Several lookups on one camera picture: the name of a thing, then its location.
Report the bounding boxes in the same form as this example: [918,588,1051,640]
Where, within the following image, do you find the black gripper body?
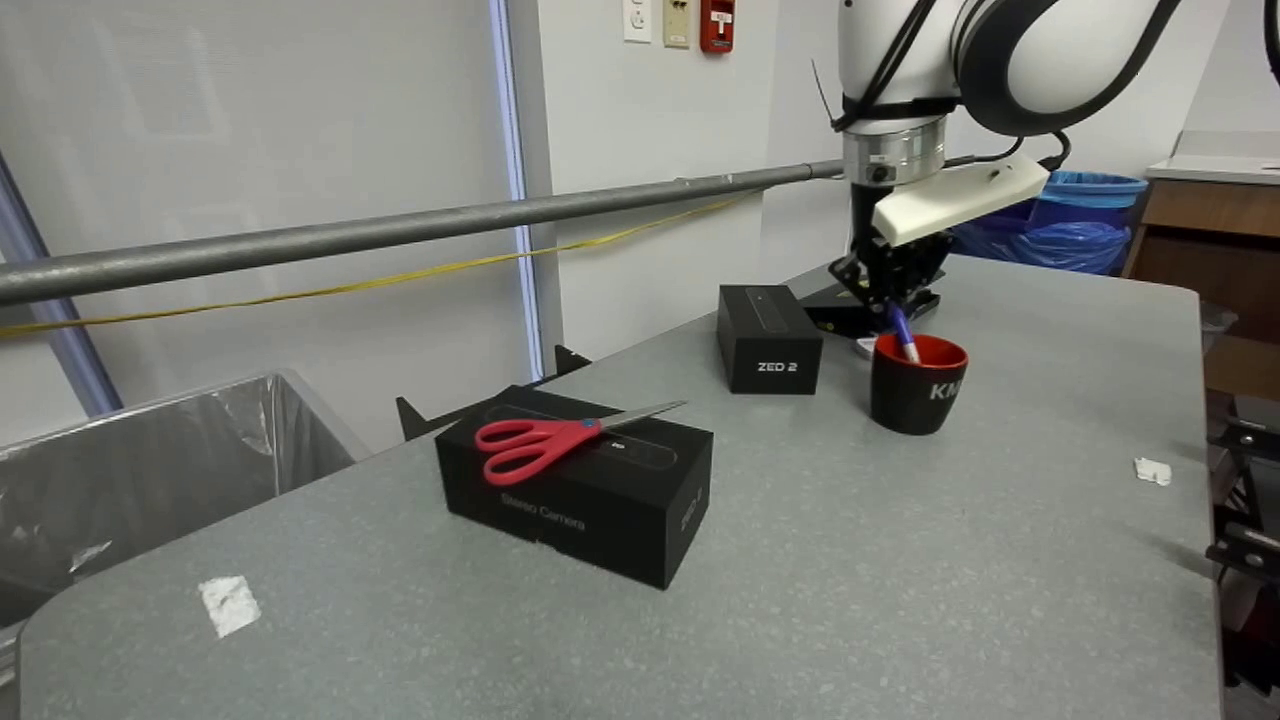
[826,235,949,316]

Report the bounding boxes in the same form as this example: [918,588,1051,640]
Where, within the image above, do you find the blue marker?
[888,303,922,363]

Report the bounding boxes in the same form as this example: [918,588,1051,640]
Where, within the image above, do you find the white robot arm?
[826,0,1181,316]

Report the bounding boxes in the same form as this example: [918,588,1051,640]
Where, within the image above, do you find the black mug red interior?
[870,337,966,435]

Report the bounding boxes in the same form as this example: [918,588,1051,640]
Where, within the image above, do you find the small black box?
[714,284,822,394]

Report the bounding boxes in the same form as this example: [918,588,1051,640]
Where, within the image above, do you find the blue plastic bag bin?
[951,172,1146,277]

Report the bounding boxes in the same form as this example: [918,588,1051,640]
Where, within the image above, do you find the red fire alarm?
[698,0,736,56]

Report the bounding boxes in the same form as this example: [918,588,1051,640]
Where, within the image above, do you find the white tape patch near edge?
[1135,454,1171,486]

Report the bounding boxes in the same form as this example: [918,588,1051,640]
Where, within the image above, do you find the wooden cabinet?
[1125,177,1280,400]

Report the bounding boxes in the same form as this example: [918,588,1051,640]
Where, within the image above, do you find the large black box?
[437,389,712,588]

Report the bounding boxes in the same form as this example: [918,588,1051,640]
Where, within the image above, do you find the white tape patch front left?
[198,576,260,640]

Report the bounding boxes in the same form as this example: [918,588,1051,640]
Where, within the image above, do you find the trash bin with clear liner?
[0,373,358,625]

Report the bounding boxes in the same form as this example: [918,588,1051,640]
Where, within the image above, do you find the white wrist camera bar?
[870,157,1049,248]

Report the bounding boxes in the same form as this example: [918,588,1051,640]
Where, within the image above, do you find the yellow cable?
[0,194,753,344]

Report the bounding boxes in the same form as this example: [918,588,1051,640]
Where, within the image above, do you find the white wall switch plates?
[619,0,692,46]

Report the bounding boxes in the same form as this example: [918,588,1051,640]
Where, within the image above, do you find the red handled scissors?
[473,403,673,486]

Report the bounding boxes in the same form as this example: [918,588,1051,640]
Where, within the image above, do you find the grey metal rail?
[0,161,840,303]

